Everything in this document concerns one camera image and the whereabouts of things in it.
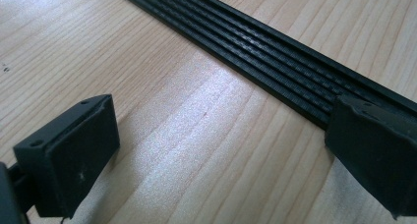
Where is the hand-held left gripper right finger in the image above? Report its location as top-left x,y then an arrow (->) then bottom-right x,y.
324,93 -> 417,219

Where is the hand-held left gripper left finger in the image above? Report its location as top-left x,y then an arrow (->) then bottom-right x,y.
13,93 -> 121,219

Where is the black bar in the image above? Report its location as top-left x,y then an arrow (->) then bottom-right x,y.
110,0 -> 417,131

